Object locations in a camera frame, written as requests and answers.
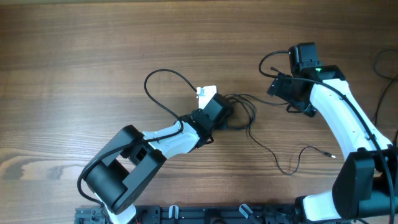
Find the camera black cable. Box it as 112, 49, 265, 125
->
76, 68, 198, 208
258, 50, 396, 224

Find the right camera black cable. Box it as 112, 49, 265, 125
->
258, 50, 396, 224

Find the left camera black cable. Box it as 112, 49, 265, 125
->
76, 68, 198, 208

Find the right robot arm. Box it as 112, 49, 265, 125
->
267, 42, 397, 223

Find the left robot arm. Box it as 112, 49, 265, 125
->
77, 93, 232, 223

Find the separated black cable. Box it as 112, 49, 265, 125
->
242, 95, 336, 176
372, 48, 398, 147

